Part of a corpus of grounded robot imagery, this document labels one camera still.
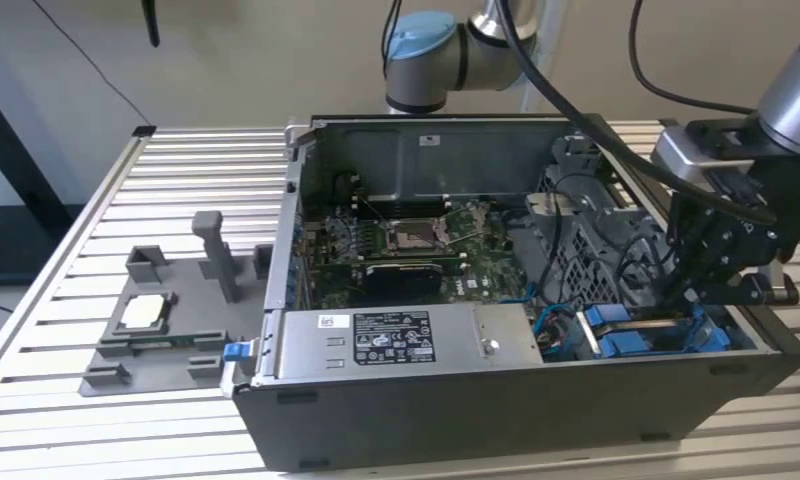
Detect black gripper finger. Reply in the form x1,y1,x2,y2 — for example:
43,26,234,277
659,192,715,312
692,219,775,306

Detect hard disk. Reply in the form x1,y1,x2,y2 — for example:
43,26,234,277
576,302,732,360

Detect grey metal disk bay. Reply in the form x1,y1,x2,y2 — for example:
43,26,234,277
512,134,768,361

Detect green motherboard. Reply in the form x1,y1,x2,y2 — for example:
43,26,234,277
298,199,541,309

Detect CPU socket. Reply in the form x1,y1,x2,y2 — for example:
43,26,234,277
382,217,454,254

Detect black PC case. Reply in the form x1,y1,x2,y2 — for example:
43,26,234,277
218,113,800,474

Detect silver power supply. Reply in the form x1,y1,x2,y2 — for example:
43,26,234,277
265,304,545,386

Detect grey parts rack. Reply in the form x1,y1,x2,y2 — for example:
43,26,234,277
78,209,274,399

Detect silver CPU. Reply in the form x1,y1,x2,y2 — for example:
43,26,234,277
119,295,172,331

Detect black desk stand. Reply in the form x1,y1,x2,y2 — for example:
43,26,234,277
0,69,85,286

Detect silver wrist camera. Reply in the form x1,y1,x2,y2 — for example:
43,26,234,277
649,119,765,189

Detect round black power wire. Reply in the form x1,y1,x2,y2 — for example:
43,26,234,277
545,172,599,304

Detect blue data wire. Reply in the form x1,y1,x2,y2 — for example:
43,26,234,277
526,282,582,351

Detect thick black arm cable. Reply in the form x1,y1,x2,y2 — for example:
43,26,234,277
494,0,779,225

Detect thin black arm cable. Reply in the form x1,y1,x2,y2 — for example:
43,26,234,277
628,0,765,115

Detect black cable behind arm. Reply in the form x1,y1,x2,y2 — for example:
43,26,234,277
381,0,405,36

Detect black hanging strap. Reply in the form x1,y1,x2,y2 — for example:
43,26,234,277
138,0,161,49

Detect thin black wall cable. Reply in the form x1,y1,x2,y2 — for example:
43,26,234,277
31,0,158,126

